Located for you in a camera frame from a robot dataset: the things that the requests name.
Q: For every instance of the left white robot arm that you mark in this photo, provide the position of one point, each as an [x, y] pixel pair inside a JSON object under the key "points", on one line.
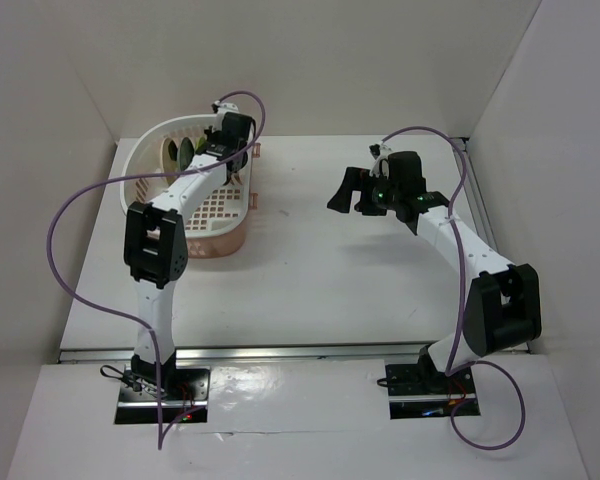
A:
{"points": [[188, 198]]}

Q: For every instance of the green plate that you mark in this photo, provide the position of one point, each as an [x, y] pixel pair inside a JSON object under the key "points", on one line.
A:
{"points": [[200, 145]]}

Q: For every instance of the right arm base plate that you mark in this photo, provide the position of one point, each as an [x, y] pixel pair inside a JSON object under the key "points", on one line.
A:
{"points": [[411, 395]]}

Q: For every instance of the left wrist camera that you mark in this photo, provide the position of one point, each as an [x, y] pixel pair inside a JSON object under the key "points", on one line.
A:
{"points": [[220, 107]]}

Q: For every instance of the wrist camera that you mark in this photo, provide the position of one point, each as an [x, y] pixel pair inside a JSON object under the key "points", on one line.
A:
{"points": [[380, 153], [220, 107]]}

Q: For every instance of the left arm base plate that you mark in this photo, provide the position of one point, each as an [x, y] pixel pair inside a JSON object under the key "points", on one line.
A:
{"points": [[186, 398]]}

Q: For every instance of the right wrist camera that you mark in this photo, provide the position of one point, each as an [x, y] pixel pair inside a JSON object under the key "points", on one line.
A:
{"points": [[380, 153]]}

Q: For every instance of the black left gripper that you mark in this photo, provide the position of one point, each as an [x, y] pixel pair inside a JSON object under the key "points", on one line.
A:
{"points": [[211, 134]]}

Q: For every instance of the pink and white dish rack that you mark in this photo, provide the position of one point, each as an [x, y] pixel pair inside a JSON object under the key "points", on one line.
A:
{"points": [[218, 227]]}

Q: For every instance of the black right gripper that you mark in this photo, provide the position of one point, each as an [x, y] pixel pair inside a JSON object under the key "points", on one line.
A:
{"points": [[356, 179]]}

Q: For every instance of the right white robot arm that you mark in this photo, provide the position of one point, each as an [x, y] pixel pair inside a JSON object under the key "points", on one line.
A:
{"points": [[500, 300]]}

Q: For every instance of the blue floral plate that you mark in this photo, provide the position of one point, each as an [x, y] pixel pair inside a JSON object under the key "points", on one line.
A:
{"points": [[185, 154]]}

